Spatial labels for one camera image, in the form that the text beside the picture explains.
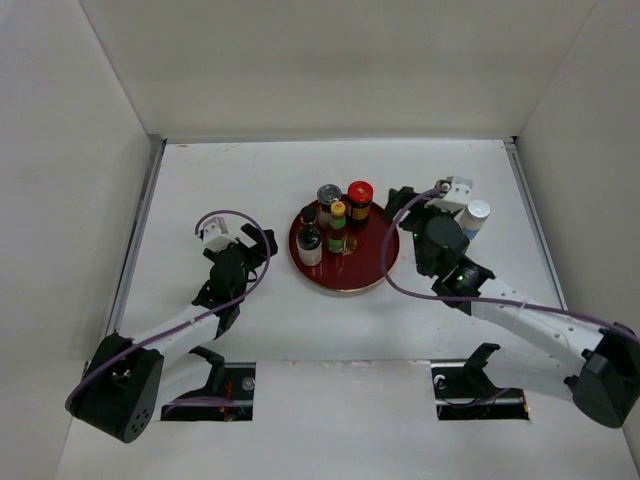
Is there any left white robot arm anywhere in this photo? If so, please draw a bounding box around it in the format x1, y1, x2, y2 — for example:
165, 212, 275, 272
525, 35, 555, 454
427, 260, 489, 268
65, 223, 278, 444

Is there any green label chili sauce bottle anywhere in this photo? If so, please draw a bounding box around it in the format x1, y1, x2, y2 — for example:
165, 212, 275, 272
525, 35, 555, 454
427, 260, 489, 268
328, 201, 347, 254

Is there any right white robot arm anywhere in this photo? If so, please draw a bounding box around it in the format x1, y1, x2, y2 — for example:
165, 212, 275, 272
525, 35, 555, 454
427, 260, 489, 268
384, 179, 639, 428

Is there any red lid sauce jar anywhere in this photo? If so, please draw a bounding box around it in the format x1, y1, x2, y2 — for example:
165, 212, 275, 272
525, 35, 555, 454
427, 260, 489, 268
347, 180, 374, 227

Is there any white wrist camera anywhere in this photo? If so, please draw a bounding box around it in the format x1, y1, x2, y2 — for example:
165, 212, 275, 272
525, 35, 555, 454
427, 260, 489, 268
429, 176, 474, 214
196, 216, 237, 252

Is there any clear lid white spice jar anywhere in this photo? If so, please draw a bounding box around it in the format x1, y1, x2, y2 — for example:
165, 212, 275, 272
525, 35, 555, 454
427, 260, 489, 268
317, 184, 342, 228

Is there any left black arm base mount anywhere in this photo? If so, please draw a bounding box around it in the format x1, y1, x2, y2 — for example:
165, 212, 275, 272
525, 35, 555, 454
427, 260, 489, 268
156, 346, 257, 422

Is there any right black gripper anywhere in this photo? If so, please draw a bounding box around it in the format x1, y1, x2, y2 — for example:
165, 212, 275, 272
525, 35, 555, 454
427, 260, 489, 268
382, 186, 458, 275

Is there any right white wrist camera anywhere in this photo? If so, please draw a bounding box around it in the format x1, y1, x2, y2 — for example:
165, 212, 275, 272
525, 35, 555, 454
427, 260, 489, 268
429, 176, 474, 214

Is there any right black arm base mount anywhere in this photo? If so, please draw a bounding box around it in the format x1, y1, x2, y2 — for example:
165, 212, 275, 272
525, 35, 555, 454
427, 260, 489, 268
430, 343, 529, 421

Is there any white blue label canister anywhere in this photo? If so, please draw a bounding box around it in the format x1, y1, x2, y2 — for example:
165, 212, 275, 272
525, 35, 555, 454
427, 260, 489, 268
458, 199, 491, 240

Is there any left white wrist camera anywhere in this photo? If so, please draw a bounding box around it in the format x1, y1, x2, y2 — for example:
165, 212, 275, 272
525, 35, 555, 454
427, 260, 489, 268
196, 216, 237, 252

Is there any round red lacquer tray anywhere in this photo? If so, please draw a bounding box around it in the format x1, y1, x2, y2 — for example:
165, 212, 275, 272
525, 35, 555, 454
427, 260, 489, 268
288, 203, 400, 293

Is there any black cap salt grinder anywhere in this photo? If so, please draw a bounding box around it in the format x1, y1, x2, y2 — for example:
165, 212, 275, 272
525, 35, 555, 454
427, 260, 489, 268
296, 206, 322, 267

